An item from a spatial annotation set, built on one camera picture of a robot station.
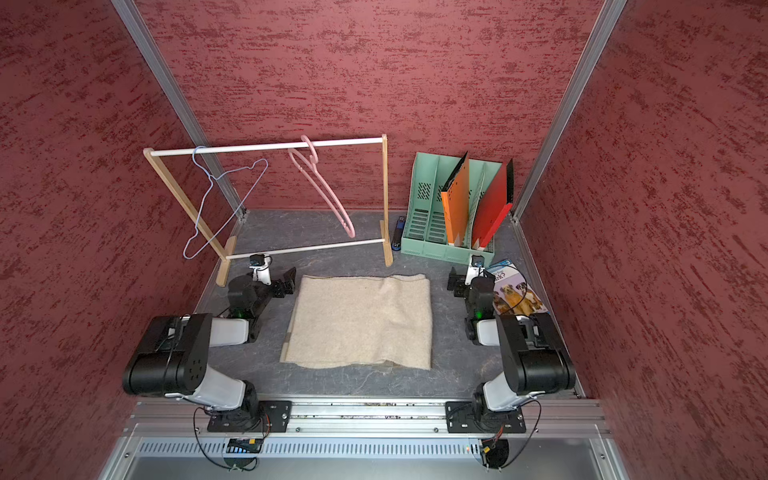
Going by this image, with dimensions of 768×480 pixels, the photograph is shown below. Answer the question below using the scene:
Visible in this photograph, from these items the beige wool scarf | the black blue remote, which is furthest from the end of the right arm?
the black blue remote

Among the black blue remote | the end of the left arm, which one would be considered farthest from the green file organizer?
the end of the left arm

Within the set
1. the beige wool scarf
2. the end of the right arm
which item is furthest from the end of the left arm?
the end of the right arm

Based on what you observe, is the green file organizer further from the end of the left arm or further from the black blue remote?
the end of the left arm

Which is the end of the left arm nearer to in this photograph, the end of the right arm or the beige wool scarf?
the beige wool scarf

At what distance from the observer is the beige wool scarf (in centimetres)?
83

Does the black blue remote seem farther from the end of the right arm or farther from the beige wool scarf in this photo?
the end of the right arm
